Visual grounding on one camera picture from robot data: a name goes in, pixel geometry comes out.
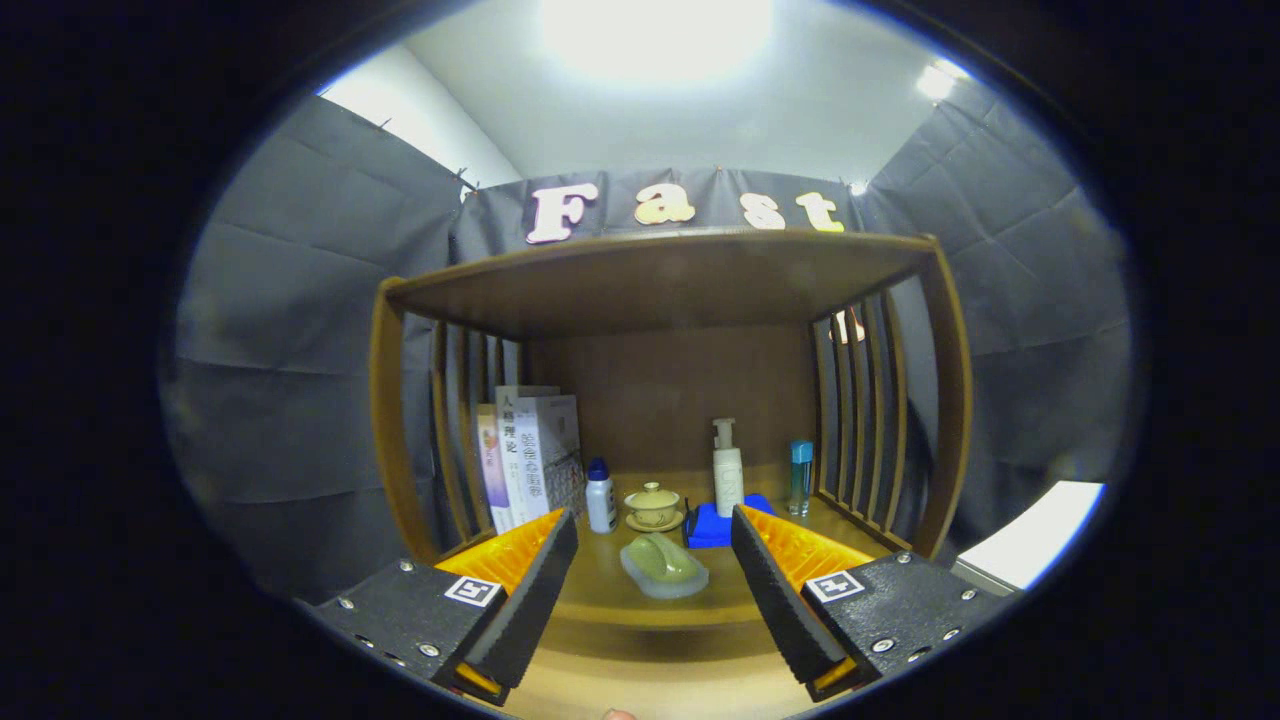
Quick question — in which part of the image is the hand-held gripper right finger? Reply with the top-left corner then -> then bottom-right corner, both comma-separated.
730,504 -> 1016,703

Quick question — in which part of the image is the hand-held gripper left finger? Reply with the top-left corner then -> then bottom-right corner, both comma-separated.
296,508 -> 579,706

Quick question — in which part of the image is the wooden drawer with black knob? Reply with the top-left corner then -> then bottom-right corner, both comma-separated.
500,615 -> 816,720

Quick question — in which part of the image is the wooden countertop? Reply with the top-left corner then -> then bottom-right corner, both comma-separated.
445,470 -> 896,631

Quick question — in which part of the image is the wooden cabinet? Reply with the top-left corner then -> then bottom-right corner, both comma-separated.
368,230 -> 973,720

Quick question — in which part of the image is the white filing cabinet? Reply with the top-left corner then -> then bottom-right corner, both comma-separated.
950,482 -> 1106,596

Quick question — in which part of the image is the blue folded cloth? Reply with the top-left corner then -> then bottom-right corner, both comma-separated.
685,493 -> 776,549

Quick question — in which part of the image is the teal bottle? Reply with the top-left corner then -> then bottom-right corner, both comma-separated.
788,440 -> 815,517

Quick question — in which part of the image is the white bottle with blue cap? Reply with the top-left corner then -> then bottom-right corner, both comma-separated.
585,457 -> 618,534

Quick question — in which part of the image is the white pump bottle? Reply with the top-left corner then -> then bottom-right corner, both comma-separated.
712,418 -> 745,518

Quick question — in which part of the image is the purple book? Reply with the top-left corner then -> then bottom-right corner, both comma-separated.
476,403 -> 513,534

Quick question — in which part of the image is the yellow lidded teacup with saucer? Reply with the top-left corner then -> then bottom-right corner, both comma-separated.
623,481 -> 686,533

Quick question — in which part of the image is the black backdrop cloth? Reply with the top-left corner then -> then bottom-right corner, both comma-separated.
160,92 -> 1136,601

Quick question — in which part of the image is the small ceiling light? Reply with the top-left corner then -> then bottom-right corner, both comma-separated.
915,58 -> 969,101

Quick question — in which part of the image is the large round ceiling light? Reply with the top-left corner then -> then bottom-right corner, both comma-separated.
540,0 -> 776,86

